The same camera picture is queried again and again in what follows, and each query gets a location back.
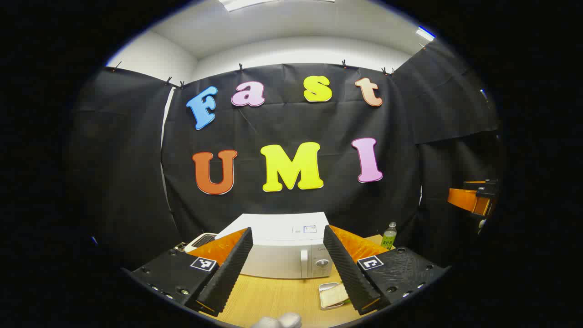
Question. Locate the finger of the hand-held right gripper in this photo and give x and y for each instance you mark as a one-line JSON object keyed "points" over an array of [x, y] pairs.
{"points": [[462, 198]]}

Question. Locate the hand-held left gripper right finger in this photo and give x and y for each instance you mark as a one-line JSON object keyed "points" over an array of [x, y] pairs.
{"points": [[348, 273]]}

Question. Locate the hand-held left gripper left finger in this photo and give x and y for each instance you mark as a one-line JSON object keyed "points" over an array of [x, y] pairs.
{"points": [[227, 273]]}

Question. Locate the white microwave oven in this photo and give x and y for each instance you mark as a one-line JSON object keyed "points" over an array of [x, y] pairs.
{"points": [[282, 255]]}

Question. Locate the white toaster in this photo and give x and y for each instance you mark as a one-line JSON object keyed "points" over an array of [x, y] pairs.
{"points": [[202, 240]]}

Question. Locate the green drink bottle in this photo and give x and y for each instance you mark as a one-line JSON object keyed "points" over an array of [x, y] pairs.
{"points": [[389, 239]]}

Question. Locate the ceiling light panel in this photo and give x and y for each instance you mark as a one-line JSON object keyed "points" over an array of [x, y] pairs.
{"points": [[426, 33], [255, 3]]}

